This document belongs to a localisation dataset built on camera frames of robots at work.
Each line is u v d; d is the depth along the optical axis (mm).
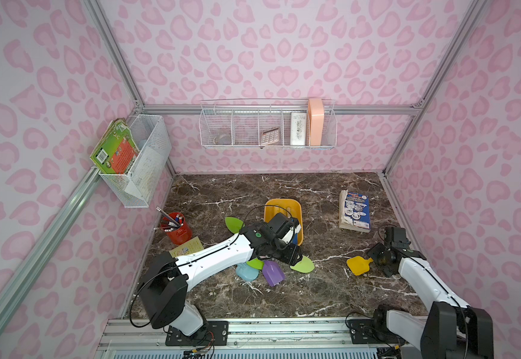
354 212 1008
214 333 725
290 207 1036
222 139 923
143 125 980
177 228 881
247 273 858
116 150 716
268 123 1023
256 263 859
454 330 400
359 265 878
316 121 824
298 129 926
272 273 854
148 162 857
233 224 1021
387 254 622
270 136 943
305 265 882
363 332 727
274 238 634
